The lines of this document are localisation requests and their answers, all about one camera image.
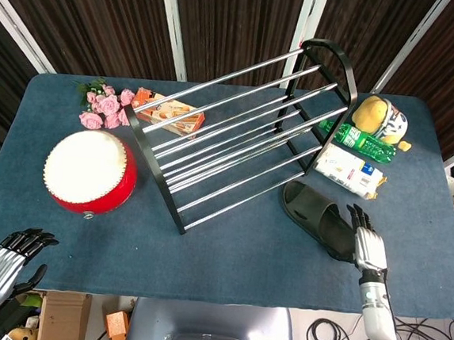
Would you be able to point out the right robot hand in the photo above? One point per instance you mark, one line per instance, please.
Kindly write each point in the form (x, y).
(367, 246)

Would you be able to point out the black slipper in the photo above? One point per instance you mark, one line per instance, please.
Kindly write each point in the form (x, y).
(318, 219)

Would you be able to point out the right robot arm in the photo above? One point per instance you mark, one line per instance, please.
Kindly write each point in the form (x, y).
(377, 310)

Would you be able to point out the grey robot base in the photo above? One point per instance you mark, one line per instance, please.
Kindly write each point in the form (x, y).
(209, 331)

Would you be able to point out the black and chrome shoe rack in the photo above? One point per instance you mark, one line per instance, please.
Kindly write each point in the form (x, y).
(237, 139)

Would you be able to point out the white snack package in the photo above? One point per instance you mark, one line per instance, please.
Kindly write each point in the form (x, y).
(350, 171)

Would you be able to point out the brown cardboard box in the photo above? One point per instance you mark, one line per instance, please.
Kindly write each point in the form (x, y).
(63, 319)

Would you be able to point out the green plastic bottle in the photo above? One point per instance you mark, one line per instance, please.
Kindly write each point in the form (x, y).
(361, 140)

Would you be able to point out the small yellow piece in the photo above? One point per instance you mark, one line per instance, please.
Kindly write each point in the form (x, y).
(404, 146)

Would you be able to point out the yellow plush toy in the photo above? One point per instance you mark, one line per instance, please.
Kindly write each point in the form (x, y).
(378, 117)

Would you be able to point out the small orange box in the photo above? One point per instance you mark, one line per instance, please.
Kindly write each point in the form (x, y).
(117, 325)

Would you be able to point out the red drum with white skin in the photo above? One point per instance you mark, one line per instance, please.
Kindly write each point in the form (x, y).
(89, 172)

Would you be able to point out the blue table cloth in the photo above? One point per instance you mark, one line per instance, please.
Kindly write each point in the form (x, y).
(219, 253)

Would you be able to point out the pink artificial rose bouquet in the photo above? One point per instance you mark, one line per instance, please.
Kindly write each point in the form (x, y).
(105, 105)

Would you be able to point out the orange biscuit box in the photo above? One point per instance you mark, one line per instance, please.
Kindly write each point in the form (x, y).
(168, 113)

